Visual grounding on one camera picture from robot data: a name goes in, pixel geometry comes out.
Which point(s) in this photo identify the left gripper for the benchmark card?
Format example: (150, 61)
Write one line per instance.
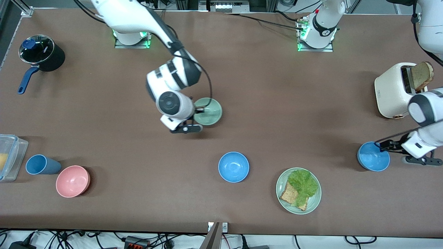
(395, 144)

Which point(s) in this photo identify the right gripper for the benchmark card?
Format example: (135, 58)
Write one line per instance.
(194, 113)

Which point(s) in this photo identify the green bowl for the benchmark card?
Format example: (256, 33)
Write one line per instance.
(209, 112)

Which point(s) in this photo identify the blue bowl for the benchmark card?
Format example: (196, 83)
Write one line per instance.
(233, 167)
(372, 159)

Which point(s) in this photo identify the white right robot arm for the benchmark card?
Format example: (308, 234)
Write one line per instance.
(131, 14)

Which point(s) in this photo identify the pink bowl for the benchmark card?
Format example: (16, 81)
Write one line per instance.
(72, 181)

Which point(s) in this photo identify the cream white toaster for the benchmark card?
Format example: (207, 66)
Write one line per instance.
(391, 93)

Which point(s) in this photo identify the brown toast slice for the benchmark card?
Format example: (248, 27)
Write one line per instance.
(422, 74)

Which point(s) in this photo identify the green lettuce leaf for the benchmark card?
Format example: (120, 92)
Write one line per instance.
(303, 183)

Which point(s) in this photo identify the green plate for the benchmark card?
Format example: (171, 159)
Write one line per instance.
(313, 204)

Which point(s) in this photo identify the grey control box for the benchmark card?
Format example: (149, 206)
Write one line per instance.
(226, 6)

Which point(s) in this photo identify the brown bread slice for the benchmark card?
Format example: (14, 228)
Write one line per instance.
(288, 195)

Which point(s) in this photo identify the black orange power adapter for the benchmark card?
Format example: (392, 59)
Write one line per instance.
(136, 242)

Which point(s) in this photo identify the blue cup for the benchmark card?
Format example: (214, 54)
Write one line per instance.
(43, 165)

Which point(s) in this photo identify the glass lid blue knob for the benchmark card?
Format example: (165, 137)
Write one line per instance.
(41, 50)

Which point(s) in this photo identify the clear plastic container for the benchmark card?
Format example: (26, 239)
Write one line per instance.
(15, 155)

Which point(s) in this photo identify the yellow food piece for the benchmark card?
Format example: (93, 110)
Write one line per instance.
(2, 162)

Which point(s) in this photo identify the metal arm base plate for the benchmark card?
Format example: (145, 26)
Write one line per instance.
(316, 49)
(149, 43)

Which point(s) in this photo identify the aluminium frame post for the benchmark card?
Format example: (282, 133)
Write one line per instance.
(27, 8)

